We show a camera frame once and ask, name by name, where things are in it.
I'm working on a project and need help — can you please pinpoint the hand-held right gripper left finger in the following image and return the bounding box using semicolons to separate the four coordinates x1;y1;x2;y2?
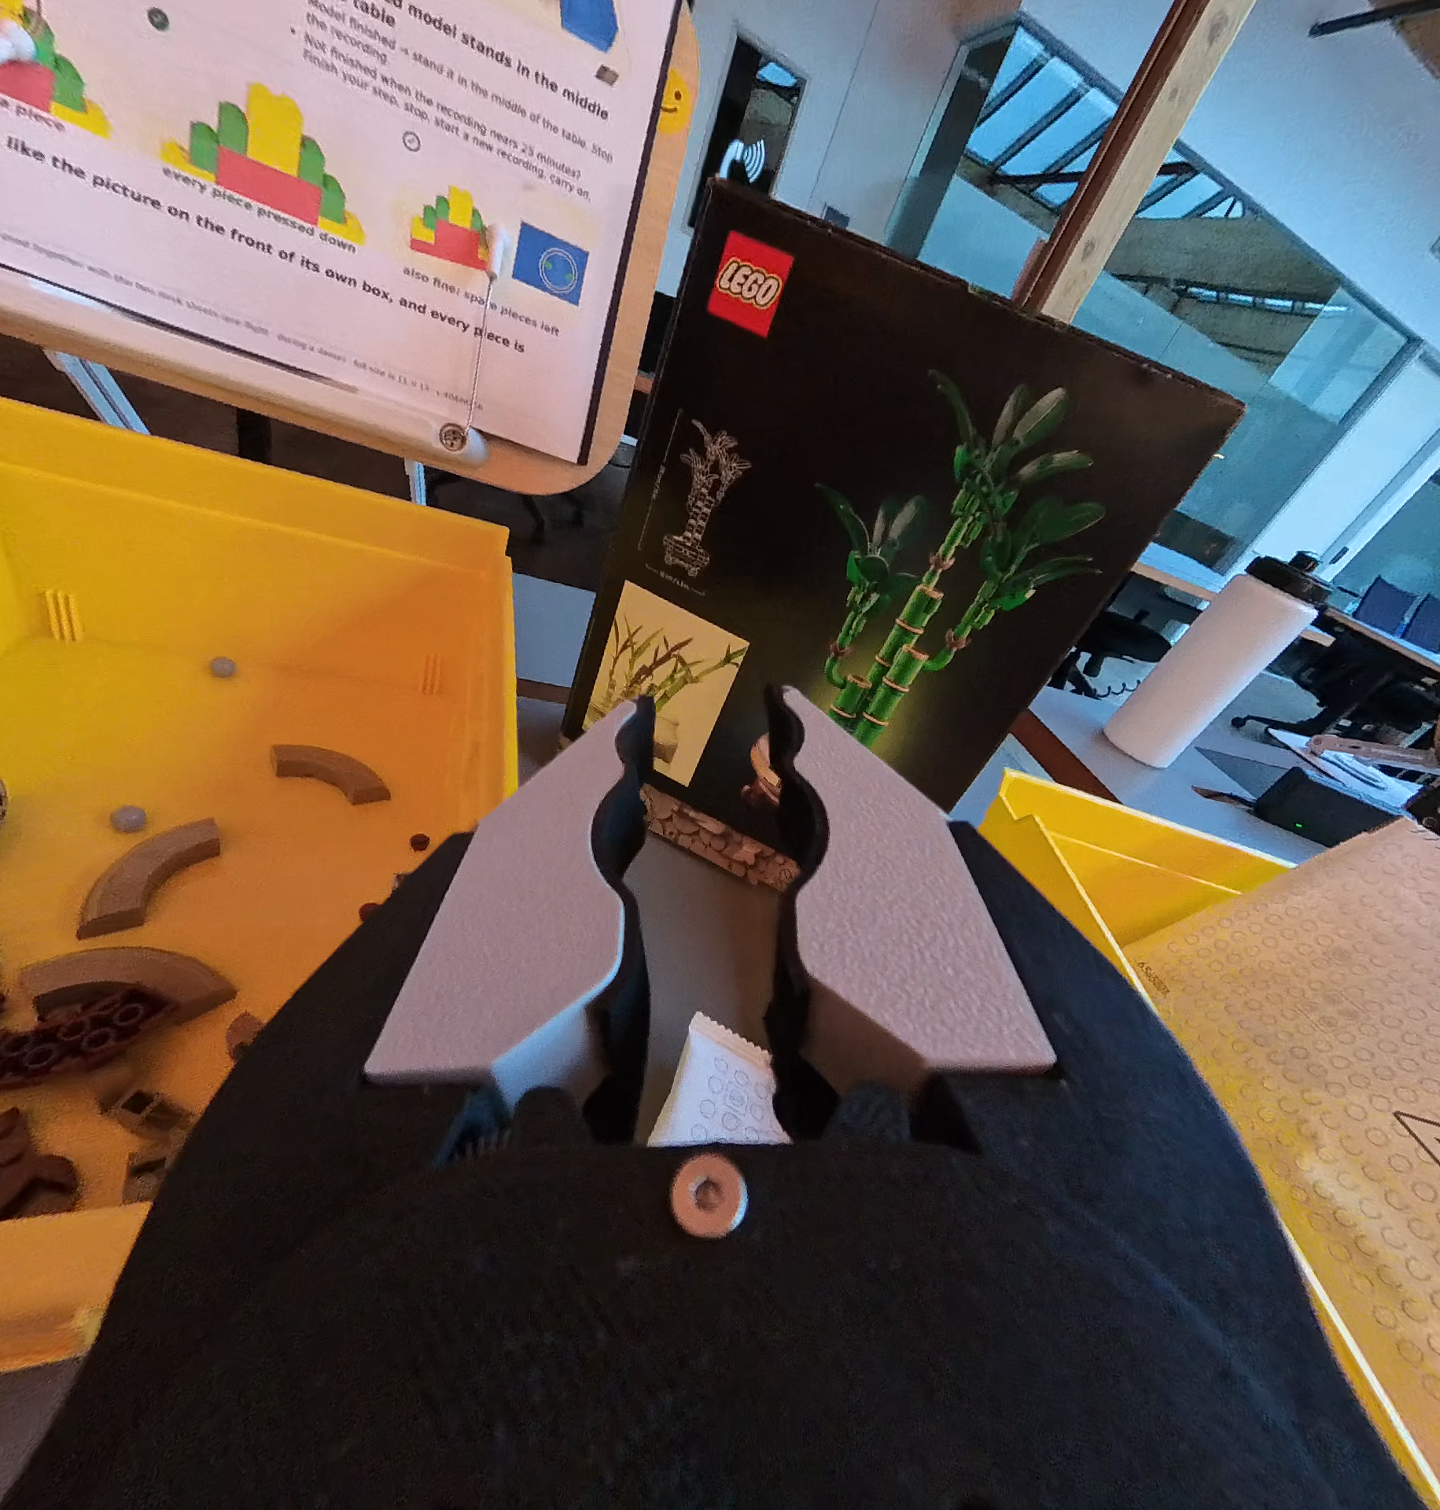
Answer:
361;696;658;1144

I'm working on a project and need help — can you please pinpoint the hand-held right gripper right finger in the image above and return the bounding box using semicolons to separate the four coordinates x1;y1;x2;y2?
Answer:
762;684;1059;1144

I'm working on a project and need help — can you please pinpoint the yellow plastic bin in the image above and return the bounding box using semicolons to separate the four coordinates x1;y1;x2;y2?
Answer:
977;767;1440;1510
0;388;521;1382

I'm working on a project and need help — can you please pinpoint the white paper packet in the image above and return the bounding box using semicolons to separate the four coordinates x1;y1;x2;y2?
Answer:
646;1013;793;1148

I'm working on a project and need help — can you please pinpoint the tan arch brick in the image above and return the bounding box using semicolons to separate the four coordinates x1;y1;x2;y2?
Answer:
17;947;238;1027
76;818;223;942
272;743;393;807

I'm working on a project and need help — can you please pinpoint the grey table with wooden edge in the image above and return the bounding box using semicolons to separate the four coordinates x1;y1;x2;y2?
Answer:
1009;678;1300;828

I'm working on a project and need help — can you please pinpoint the black office chair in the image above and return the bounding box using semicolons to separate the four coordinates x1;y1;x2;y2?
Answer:
1047;600;1179;700

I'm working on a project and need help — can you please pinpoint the white bottle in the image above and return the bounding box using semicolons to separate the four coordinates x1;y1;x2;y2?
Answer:
1103;553;1341;770

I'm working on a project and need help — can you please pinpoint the brown paper bag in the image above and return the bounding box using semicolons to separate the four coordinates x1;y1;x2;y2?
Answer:
1127;818;1440;1510

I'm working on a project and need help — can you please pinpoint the black power box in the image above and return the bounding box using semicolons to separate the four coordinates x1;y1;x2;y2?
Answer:
1251;767;1401;848

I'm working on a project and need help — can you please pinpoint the pile of small brown bricks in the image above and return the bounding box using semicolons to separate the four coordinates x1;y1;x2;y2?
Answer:
0;779;262;1229

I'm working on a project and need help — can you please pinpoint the black toy set box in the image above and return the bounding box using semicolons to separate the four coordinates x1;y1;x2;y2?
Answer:
560;177;1246;892

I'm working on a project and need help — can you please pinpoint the instruction sheet on clipboard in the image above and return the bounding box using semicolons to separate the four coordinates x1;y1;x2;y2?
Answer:
0;0;700;497

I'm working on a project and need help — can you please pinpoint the white board stand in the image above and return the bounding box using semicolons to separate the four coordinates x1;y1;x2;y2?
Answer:
47;352;432;502

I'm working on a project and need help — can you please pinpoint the printed instruction sheet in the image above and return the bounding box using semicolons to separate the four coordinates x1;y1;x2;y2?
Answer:
0;0;683;465

